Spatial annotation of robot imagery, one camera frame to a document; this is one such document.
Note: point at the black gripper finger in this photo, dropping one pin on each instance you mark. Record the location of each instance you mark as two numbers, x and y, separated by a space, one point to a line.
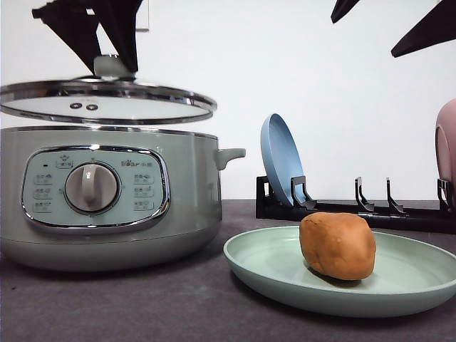
76 22
117 18
341 7
436 27

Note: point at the glass steamer lid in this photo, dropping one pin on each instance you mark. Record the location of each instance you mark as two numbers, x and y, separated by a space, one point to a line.
113 96

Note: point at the brown potato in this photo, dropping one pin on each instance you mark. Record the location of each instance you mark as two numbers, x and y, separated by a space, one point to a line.
338 245

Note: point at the green plate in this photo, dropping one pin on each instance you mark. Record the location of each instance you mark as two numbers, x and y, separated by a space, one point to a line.
269 266

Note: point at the pink plate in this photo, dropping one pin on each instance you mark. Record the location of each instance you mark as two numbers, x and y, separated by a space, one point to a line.
445 146

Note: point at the blue plate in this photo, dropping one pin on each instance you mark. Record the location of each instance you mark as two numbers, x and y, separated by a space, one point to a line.
282 155

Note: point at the green electric steamer pot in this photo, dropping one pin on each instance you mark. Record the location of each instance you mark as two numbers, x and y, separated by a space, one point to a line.
109 199

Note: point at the black dish rack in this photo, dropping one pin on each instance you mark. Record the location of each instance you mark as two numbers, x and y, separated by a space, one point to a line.
442 222

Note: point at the white wall socket left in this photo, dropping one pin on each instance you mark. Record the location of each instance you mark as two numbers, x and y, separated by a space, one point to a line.
142 17

